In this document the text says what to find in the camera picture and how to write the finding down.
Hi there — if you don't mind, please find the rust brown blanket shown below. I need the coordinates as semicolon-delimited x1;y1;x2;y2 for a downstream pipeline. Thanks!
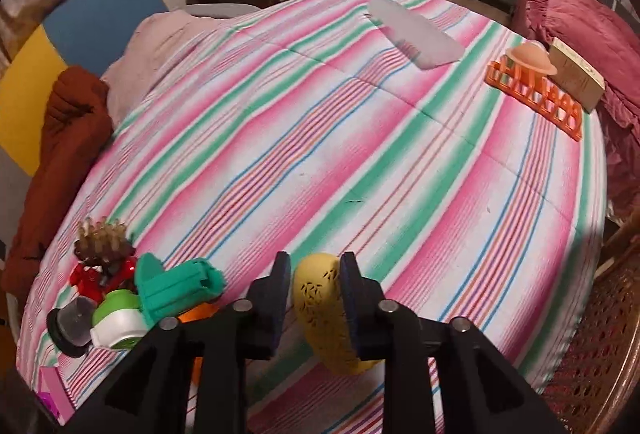
0;67;115;310

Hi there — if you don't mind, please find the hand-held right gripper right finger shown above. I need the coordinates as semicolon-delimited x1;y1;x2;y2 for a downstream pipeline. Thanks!
339;251;571;434

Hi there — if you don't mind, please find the yellow headboard panel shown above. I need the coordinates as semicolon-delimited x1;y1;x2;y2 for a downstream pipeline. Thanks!
0;24;68;175

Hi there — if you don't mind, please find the orange plastic item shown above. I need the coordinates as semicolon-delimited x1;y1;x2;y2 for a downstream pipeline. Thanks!
177;301;223;387

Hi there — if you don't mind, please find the clear jar with black lid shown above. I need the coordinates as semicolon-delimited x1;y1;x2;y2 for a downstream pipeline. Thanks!
46;297;106;359

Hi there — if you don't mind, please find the red toy block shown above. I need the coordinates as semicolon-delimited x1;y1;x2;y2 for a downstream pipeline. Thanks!
69;257;138;302

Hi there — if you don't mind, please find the peach plastic bowl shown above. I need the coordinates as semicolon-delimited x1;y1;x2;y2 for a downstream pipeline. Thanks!
504;42;558;78

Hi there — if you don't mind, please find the wicker chair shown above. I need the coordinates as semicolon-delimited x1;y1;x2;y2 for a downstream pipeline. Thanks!
542;214;640;434

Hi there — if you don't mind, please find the orange plastic rack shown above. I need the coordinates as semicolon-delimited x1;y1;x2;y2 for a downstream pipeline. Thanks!
484;57;585;142

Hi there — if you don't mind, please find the striped blanket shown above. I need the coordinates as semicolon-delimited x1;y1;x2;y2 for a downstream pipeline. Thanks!
15;0;608;434

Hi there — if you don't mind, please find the yellow perforated plastic case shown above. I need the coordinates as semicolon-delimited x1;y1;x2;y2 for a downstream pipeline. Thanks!
292;253;381;376

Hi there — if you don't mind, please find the brown bristle hairbrush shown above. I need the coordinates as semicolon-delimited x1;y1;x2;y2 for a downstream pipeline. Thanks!
74;217;136;272

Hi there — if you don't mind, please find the magenta bedding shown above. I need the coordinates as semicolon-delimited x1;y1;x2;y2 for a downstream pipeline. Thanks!
510;0;640;220

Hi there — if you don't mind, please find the pale pink quilt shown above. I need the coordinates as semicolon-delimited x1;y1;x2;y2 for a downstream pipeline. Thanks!
102;12;236;125

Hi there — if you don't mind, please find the cardboard box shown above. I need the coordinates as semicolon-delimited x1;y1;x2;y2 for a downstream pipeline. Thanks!
549;37;607;112

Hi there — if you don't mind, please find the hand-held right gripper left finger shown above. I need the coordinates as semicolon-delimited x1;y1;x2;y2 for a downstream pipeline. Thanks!
60;251;293;434

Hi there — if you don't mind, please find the blue headboard panel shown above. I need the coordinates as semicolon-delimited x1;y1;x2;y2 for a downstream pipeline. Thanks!
42;0;171;65

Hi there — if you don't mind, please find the green and white container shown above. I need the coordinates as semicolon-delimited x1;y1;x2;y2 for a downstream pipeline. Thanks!
90;289;151;352

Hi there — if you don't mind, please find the teal plastic toy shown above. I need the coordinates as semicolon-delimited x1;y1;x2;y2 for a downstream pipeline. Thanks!
134;253;227;330

